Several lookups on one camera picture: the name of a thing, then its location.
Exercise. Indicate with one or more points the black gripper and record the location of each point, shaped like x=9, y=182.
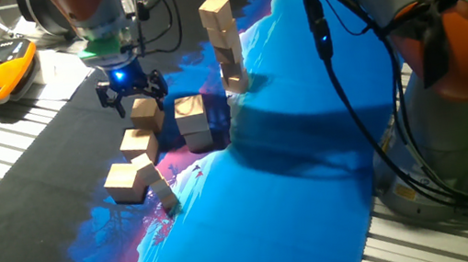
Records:
x=126, y=79

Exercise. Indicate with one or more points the large wooden cube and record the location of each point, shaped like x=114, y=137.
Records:
x=147, y=113
x=199, y=141
x=123, y=184
x=190, y=114
x=138, y=141

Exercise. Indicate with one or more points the green mounting plate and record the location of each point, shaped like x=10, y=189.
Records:
x=102, y=46

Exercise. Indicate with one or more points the white paper sheet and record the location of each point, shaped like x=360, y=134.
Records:
x=63, y=77

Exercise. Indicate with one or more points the small wooden cube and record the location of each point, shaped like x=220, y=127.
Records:
x=165, y=195
x=151, y=176
x=142, y=162
x=170, y=202
x=159, y=186

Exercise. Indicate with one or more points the medium wooden cube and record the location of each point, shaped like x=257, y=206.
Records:
x=229, y=55
x=215, y=8
x=237, y=85
x=223, y=35
x=233, y=70

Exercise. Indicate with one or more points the black round spool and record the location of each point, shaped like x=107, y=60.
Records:
x=35, y=12

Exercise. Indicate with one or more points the printed landscape desk mat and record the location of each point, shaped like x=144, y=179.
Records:
x=255, y=239

